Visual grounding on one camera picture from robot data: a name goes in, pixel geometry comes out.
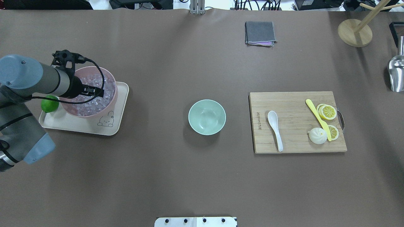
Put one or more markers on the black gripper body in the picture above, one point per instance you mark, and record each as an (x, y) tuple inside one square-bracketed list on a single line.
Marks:
[(76, 89)]

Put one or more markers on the white ceramic spoon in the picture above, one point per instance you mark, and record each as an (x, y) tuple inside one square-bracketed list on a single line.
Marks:
[(273, 122)]

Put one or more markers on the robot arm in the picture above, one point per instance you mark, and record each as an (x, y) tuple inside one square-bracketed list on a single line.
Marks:
[(22, 137)]

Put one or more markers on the pink bowl of ice cubes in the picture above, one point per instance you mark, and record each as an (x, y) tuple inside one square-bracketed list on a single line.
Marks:
[(80, 106)]

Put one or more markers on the mint green bowl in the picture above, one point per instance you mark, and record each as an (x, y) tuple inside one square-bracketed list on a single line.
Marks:
[(207, 117)]

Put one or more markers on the metal ice scoop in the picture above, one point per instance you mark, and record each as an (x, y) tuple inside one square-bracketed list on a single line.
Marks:
[(396, 68)]

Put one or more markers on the green lime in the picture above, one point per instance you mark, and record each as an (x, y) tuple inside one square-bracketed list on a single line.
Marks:
[(48, 106)]

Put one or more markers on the beige rabbit tray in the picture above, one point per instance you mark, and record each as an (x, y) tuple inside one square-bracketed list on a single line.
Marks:
[(106, 123)]

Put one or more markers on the grey folded cloth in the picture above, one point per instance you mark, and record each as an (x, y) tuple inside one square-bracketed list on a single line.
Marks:
[(260, 33)]

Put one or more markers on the bamboo cutting board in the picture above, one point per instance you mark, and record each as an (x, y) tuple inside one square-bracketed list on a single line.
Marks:
[(295, 120)]

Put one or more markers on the yellow plastic knife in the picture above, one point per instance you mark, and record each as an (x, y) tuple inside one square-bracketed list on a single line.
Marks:
[(323, 124)]

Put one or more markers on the lemon slice stack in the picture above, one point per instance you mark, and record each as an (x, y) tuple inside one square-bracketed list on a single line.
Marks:
[(327, 112)]

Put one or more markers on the single lemon slice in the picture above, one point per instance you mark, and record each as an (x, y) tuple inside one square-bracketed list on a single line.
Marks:
[(334, 133)]

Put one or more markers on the wooden mug tree stand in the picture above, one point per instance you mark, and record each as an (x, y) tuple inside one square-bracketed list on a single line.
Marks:
[(357, 33)]

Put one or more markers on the aluminium frame post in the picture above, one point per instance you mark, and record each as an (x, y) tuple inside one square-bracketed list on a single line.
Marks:
[(197, 7)]

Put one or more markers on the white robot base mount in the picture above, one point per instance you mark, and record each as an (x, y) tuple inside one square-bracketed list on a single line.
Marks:
[(196, 222)]

